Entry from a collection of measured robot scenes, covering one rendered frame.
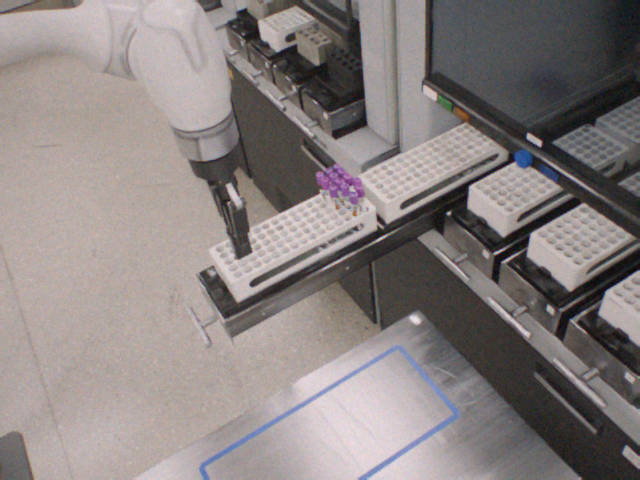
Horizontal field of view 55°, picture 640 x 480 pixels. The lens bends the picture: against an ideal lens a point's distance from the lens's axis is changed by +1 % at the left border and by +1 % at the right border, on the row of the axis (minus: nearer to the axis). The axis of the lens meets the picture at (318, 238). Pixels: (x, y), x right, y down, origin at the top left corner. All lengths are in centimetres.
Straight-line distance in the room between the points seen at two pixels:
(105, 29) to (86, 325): 152
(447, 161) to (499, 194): 13
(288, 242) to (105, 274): 142
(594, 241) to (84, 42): 83
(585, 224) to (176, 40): 72
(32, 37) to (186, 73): 20
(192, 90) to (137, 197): 190
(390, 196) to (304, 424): 46
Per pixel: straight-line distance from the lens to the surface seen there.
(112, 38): 92
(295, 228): 111
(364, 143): 148
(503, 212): 112
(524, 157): 103
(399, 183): 118
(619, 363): 103
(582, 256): 108
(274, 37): 171
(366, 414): 92
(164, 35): 80
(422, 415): 92
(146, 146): 296
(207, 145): 87
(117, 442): 199
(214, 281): 112
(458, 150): 124
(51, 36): 91
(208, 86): 82
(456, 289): 130
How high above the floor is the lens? 164
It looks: 46 degrees down
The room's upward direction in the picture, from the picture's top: 10 degrees counter-clockwise
